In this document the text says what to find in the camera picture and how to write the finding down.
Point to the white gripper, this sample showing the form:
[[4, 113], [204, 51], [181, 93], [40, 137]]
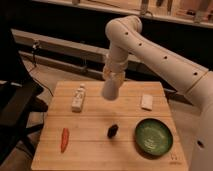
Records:
[[114, 69]]

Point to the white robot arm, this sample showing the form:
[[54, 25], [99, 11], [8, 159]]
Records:
[[194, 81]]

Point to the white small bottle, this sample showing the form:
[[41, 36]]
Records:
[[78, 99]]

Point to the white rectangular block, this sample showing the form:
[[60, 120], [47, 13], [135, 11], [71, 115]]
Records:
[[147, 102]]

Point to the green round plate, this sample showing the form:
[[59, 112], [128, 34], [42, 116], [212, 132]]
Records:
[[153, 137]]

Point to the orange carrot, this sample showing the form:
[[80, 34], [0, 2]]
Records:
[[64, 139]]

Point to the black chair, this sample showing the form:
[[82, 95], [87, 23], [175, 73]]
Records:
[[18, 95]]

